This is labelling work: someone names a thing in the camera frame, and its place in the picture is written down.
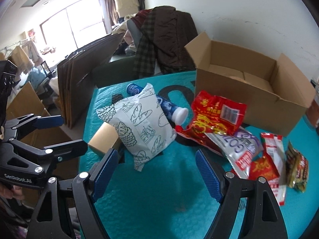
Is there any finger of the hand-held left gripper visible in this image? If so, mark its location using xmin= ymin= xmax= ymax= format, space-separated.
xmin=7 ymin=139 xmax=89 ymax=182
xmin=5 ymin=114 xmax=65 ymax=140

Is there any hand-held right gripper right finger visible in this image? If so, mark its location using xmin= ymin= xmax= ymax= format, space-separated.
xmin=195 ymin=149 xmax=289 ymax=239

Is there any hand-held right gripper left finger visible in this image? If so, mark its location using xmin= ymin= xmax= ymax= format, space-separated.
xmin=26 ymin=148 xmax=119 ymax=239

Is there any white and purple snack packet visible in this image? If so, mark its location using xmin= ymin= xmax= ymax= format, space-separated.
xmin=206 ymin=126 xmax=264 ymax=179

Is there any small red snack packet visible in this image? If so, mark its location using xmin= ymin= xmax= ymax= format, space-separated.
xmin=249 ymin=154 xmax=280 ymax=183

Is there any large red snack packet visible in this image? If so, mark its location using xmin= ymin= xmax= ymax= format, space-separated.
xmin=175 ymin=90 xmax=248 ymax=148

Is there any white bread-print snack bag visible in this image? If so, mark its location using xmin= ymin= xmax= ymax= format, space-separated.
xmin=96 ymin=83 xmax=178 ymax=172

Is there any red and white sachet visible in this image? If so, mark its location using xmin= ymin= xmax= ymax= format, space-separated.
xmin=260 ymin=132 xmax=287 ymax=206

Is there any person's left hand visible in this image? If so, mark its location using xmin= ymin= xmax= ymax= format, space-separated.
xmin=0 ymin=186 xmax=24 ymax=200

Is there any large brown cardboard carton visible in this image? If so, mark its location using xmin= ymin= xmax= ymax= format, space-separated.
xmin=5 ymin=82 xmax=84 ymax=202

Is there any small brown cardboard box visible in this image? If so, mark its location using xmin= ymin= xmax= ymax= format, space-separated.
xmin=88 ymin=123 xmax=122 ymax=158

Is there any hanging beige garment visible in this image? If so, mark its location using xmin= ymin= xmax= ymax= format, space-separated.
xmin=24 ymin=38 xmax=43 ymax=66

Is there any stack of flat cardboard sheets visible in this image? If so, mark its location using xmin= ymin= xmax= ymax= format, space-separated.
xmin=57 ymin=33 xmax=125 ymax=129

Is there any teal bubble mat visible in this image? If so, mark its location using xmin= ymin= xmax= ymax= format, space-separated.
xmin=78 ymin=71 xmax=319 ymax=239

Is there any blue bottle with white cap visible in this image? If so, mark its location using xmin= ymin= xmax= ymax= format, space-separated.
xmin=126 ymin=83 xmax=189 ymax=125

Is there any window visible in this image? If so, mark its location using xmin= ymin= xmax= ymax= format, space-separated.
xmin=38 ymin=0 xmax=106 ymax=50

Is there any green and brown snack packet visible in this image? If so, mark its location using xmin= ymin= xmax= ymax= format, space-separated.
xmin=285 ymin=141 xmax=310 ymax=193

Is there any dark plaid garment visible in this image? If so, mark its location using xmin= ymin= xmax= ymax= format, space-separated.
xmin=133 ymin=10 xmax=160 ymax=78

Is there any brown curtain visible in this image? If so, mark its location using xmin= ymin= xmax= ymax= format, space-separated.
xmin=98 ymin=0 xmax=120 ymax=34

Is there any brown quilted jacket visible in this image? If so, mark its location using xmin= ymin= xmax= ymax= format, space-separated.
xmin=150 ymin=6 xmax=199 ymax=74

